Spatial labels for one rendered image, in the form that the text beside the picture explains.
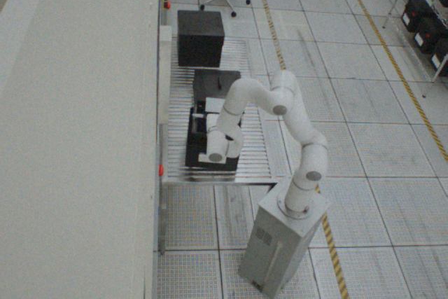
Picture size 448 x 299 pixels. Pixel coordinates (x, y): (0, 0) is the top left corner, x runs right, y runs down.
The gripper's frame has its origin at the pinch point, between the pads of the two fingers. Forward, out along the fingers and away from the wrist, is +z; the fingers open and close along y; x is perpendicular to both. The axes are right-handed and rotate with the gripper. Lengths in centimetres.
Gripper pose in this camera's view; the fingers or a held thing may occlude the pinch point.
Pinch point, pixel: (217, 109)
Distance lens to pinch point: 221.6
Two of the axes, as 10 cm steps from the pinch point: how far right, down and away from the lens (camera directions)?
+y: 9.9, 0.9, 0.8
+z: 0.1, -7.2, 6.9
